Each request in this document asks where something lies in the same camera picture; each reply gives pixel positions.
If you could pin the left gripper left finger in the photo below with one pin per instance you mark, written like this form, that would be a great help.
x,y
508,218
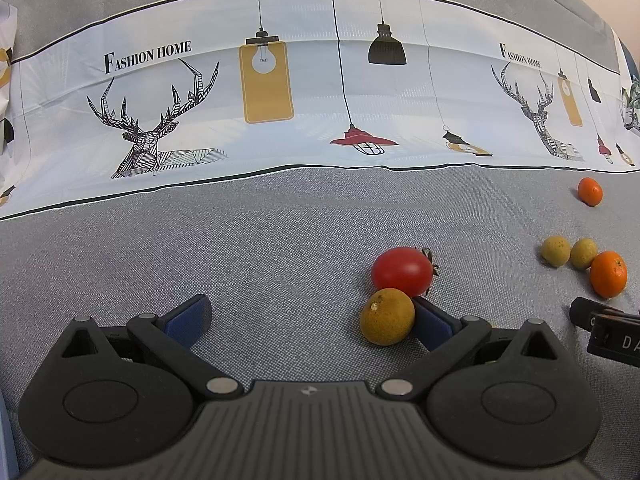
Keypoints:
x,y
107,396

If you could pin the yellow longan of pair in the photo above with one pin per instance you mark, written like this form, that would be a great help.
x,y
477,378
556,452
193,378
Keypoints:
x,y
555,251
582,253

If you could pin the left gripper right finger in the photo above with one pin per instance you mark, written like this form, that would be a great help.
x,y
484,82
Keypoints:
x,y
510,398

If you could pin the yellow longan right of pair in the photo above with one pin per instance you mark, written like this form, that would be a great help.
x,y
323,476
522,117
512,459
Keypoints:
x,y
582,253

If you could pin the yellow longan left of pair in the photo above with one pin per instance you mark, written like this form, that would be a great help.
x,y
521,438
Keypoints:
x,y
555,251

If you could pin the yellow-brown longan fruit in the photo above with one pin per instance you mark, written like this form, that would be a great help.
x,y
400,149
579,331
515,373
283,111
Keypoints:
x,y
387,318

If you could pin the red cherry tomato with stem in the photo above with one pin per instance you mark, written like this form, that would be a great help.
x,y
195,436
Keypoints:
x,y
408,269

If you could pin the printed deer lamp cloth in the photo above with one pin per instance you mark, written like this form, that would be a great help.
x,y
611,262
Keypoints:
x,y
188,91

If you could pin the small far orange tangerine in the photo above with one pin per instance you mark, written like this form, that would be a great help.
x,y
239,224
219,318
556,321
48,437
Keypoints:
x,y
590,192

